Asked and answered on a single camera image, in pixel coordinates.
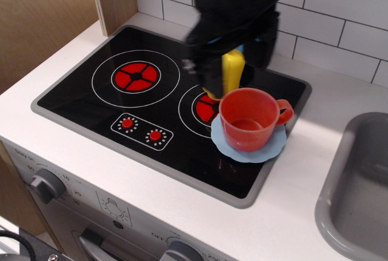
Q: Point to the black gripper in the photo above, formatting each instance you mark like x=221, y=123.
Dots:
x=224, y=25

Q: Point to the red plastic cup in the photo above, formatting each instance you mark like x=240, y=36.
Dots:
x=249, y=117

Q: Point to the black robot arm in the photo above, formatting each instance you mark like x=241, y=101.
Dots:
x=249, y=26

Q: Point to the light blue scalloped plate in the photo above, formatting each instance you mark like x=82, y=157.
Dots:
x=271, y=149

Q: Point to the yellow toy bell pepper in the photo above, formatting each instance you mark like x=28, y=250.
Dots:
x=232, y=64

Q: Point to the blue plastic bowl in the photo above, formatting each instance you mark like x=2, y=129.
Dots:
x=239, y=48

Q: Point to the black toy stove top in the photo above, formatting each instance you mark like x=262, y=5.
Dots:
x=132, y=95

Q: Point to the grey toy sink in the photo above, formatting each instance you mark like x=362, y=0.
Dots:
x=351, y=211

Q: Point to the grey right oven knob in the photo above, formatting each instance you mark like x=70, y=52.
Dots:
x=179, y=251

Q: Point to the wooden side panel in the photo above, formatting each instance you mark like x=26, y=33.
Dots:
x=33, y=30

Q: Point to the grey left timer knob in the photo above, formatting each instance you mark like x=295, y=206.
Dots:
x=47, y=186

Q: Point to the grey oven door handle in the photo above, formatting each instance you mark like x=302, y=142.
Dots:
x=91, y=243

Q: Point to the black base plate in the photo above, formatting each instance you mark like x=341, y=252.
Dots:
x=42, y=250

